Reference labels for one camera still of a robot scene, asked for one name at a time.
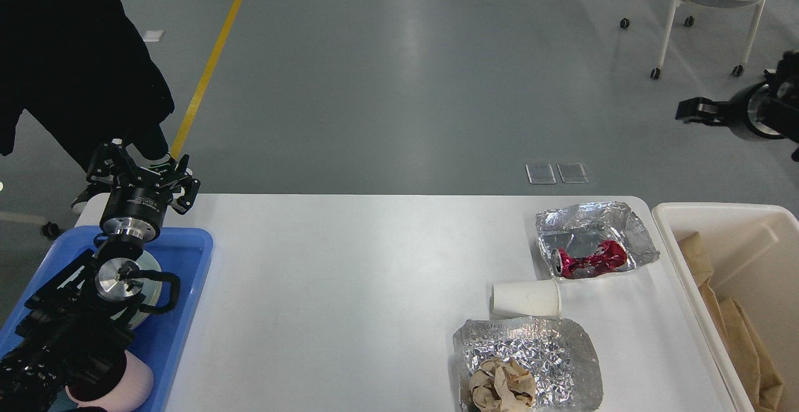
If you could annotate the blue plastic tray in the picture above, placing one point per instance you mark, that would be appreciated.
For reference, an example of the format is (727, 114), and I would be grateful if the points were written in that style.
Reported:
(160, 339)

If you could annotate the right black white sneaker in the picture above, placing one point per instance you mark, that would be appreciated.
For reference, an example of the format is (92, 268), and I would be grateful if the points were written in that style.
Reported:
(163, 163)

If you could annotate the brown paper bag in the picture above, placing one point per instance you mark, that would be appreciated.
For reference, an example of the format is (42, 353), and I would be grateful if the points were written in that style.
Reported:
(747, 352)

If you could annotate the person in black coat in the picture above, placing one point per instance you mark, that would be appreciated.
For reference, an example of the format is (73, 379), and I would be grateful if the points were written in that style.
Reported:
(82, 70)

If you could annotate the crumpled brown paper ball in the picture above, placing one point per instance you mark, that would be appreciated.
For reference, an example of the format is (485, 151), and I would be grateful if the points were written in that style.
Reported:
(499, 385)

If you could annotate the white plastic bin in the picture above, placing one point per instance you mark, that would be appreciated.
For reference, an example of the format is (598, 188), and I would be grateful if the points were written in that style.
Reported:
(753, 253)

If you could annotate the pink mug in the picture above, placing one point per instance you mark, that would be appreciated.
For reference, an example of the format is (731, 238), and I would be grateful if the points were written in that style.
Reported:
(125, 387)

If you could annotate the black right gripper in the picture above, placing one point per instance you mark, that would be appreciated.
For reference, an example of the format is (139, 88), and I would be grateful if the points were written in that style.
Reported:
(742, 119)

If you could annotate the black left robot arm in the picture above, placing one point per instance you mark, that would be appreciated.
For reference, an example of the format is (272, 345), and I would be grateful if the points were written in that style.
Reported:
(78, 328)

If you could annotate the foil sheet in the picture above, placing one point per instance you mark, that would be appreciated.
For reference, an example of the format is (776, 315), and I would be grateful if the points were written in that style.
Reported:
(579, 228)
(557, 351)

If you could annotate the foil sheet back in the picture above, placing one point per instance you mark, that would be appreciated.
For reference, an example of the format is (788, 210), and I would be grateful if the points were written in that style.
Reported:
(579, 228)

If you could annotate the black white sneaker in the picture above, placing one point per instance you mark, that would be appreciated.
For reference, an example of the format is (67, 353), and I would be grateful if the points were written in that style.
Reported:
(163, 163)
(90, 191)

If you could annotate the left black white sneaker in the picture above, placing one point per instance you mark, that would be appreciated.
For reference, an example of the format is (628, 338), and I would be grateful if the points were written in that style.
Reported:
(90, 191)

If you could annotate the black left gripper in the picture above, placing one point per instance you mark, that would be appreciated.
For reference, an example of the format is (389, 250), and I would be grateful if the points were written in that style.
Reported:
(138, 211)

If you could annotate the small clear plastic piece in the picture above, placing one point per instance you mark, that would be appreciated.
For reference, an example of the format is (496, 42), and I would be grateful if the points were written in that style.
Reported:
(540, 174)

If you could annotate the crumpled foil sheet front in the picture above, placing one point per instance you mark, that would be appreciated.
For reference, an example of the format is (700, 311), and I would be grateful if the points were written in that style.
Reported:
(557, 351)

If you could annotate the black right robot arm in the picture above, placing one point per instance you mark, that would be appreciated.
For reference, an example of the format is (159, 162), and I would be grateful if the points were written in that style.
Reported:
(764, 111)

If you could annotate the white furniture leg with caster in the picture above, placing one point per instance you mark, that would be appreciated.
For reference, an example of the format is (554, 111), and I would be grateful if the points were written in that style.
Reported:
(46, 226)

